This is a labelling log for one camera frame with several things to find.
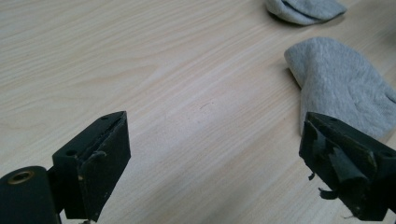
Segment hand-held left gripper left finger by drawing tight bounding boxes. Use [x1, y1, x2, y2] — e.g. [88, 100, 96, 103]
[51, 110, 132, 222]

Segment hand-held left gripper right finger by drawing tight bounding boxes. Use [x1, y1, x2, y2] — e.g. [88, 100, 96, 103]
[298, 111, 396, 222]

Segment grey sock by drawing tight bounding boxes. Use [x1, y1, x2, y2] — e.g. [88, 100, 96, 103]
[283, 36, 396, 142]
[265, 0, 347, 26]

